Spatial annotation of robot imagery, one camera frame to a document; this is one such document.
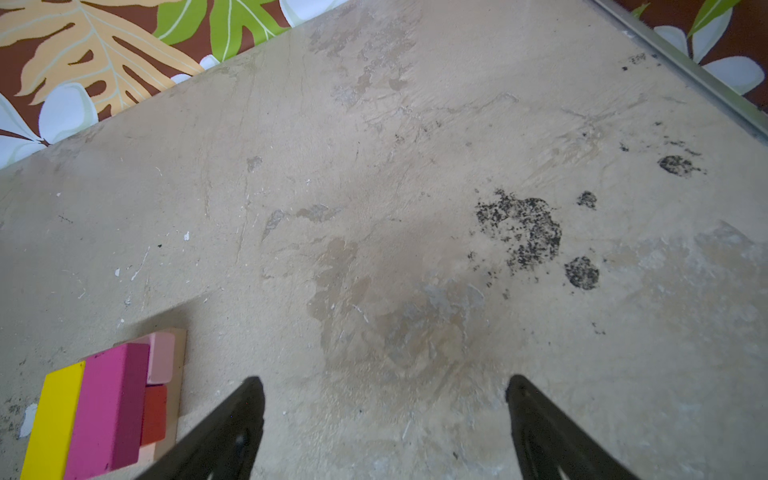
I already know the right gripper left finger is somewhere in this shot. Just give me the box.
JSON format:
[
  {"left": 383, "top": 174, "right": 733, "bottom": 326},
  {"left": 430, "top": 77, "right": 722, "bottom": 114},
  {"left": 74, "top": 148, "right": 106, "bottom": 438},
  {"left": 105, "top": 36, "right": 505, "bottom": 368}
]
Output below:
[{"left": 139, "top": 376, "right": 266, "bottom": 480}]

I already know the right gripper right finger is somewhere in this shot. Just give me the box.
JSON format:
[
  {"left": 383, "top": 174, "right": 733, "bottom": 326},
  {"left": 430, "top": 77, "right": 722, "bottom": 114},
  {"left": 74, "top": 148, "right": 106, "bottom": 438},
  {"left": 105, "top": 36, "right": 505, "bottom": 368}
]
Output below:
[{"left": 506, "top": 374, "right": 636, "bottom": 479}]

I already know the red wood block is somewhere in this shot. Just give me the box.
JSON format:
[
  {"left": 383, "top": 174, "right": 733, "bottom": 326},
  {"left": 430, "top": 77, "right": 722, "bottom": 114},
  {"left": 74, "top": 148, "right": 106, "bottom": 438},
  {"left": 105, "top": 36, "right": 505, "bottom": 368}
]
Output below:
[{"left": 140, "top": 385, "right": 167, "bottom": 447}]

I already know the natural wood block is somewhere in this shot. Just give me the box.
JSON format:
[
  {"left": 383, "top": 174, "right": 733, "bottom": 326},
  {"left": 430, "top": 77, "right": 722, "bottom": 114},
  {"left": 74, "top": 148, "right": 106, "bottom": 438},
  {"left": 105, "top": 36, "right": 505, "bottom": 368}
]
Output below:
[{"left": 138, "top": 328, "right": 187, "bottom": 466}]

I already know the pink wood block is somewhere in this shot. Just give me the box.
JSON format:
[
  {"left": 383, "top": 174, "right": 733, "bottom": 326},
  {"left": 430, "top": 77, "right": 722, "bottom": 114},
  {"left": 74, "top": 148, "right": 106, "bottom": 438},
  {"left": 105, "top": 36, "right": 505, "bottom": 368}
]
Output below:
[{"left": 131, "top": 331, "right": 176, "bottom": 385}]

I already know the magenta wood block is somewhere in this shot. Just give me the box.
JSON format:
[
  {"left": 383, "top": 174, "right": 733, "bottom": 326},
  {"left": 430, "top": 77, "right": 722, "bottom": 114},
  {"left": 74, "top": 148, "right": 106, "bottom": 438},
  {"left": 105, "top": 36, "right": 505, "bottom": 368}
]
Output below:
[{"left": 64, "top": 344, "right": 149, "bottom": 479}]

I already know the yellow long block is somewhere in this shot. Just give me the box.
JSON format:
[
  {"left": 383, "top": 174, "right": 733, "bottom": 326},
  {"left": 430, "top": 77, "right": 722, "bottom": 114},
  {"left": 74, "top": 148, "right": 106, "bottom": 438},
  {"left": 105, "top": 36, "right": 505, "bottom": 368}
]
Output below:
[{"left": 20, "top": 361, "right": 85, "bottom": 480}]

